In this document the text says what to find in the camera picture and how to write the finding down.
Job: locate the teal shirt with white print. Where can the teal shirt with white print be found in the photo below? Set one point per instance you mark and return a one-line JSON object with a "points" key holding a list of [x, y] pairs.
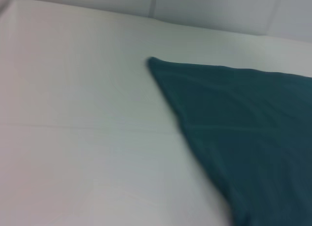
{"points": [[243, 126]]}

